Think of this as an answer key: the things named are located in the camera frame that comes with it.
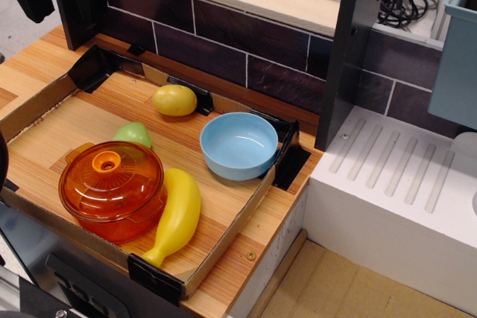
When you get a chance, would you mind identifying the dark grey vertical post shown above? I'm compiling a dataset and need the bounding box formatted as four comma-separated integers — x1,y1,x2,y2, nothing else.
315,0,381,151

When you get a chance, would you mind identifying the yellow toy potato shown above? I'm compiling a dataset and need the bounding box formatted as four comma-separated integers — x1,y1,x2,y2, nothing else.
152,84,198,117

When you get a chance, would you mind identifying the orange transparent pot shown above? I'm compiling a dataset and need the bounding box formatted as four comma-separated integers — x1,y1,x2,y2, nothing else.
58,141,168,245

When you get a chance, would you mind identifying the yellow toy banana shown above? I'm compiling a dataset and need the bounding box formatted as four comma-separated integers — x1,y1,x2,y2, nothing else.
142,168,201,267

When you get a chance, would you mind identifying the cardboard fence with black tape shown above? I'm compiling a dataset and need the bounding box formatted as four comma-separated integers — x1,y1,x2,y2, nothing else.
1,42,321,314

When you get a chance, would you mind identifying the dark grey left post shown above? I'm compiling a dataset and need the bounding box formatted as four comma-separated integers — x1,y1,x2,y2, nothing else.
50,0,111,51

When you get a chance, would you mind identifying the light blue bowl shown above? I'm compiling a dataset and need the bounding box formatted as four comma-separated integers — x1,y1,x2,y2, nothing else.
200,112,279,181

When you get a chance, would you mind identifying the white toy sink drainboard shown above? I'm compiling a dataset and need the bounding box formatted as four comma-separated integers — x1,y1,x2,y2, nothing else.
304,107,476,315

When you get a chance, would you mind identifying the orange transparent pot lid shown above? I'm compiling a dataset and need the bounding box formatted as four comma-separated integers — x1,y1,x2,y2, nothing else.
58,141,165,223

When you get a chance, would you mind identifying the green toy pear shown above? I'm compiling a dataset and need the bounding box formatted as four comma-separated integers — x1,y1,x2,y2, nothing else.
113,122,152,149

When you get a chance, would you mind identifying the teal plastic bin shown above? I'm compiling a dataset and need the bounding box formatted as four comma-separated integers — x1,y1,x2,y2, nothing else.
429,0,476,129

